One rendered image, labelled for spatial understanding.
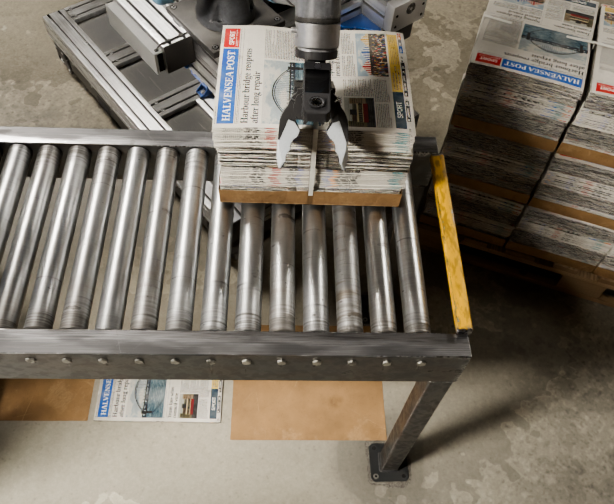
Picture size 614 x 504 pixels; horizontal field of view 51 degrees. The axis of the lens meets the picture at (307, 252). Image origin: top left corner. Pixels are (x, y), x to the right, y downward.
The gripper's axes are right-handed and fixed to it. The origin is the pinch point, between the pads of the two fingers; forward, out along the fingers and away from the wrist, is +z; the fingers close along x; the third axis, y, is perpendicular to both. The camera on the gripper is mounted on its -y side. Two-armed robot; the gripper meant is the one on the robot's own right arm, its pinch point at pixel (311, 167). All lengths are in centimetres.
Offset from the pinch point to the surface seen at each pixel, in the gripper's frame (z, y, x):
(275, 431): 95, 38, 5
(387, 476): 101, 27, -27
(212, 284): 24.2, 0.1, 18.2
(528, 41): -15, 60, -57
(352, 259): 21.0, 5.8, -9.3
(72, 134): 5, 33, 52
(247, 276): 23.2, 1.8, 11.5
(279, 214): 15.6, 15.0, 5.6
